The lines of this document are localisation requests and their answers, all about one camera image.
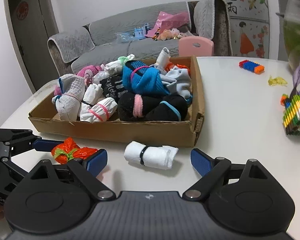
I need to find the small white rolled sock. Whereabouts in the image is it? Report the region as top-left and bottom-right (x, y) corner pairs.
(154, 47), (171, 70)

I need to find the bright blue sock bundle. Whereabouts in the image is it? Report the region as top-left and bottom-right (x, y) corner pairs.
(122, 60), (170, 95)

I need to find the yellow plastic scrap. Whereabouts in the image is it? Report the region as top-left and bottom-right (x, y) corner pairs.
(268, 76), (288, 86)

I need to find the plush toy pile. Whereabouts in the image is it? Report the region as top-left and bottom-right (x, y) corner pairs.
(152, 28), (186, 41)

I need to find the colourful bead block cube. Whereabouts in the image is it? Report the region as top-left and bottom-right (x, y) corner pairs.
(280, 94), (300, 136)

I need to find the orange plastic bag bundle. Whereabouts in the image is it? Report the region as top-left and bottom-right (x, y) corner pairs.
(164, 62), (191, 76)

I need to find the crumpled white plastic bag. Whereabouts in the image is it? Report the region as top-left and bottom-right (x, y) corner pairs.
(92, 70), (110, 85)

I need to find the brown cardboard tray box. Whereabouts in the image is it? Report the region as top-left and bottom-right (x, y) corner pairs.
(29, 56), (205, 147)

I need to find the pink plastic bag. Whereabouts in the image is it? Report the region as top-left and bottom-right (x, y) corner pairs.
(146, 11), (190, 37)

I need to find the black sock blue band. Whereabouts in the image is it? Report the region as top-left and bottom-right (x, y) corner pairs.
(145, 101), (187, 122)

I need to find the black grey striped sock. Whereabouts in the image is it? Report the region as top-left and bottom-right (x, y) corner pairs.
(100, 75), (128, 102)

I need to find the blue toy castle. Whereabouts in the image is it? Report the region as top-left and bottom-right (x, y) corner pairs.
(115, 23), (149, 43)

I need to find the dark door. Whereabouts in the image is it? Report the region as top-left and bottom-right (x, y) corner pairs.
(4, 0), (58, 92)

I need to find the light blue sock bundle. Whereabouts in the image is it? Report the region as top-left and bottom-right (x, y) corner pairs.
(160, 67), (192, 100)

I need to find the black sock pink band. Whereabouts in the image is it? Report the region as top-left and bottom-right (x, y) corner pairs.
(117, 92), (163, 122)

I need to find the pink fluffy sock bundle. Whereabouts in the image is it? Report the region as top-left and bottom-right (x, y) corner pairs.
(54, 65), (103, 101)

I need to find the grey sofa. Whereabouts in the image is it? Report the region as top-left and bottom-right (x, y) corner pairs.
(47, 0), (233, 75)

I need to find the decorated refrigerator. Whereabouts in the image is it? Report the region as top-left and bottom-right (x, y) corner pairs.
(225, 0), (280, 60)

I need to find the white sock pink band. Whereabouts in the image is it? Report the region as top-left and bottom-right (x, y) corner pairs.
(79, 97), (117, 122)

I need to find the pink plastic chair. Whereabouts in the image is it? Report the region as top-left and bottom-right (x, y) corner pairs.
(178, 36), (214, 57)

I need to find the grey waffle blue-trim sock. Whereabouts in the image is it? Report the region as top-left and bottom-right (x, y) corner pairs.
(52, 74), (85, 121)

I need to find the white sock roll black band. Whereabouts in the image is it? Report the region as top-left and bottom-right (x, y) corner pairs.
(123, 141), (179, 170)

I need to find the green white sock bundle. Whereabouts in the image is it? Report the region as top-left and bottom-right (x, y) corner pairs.
(104, 54), (135, 75)

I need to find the red blue toy block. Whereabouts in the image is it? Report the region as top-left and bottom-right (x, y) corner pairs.
(239, 60), (264, 74)

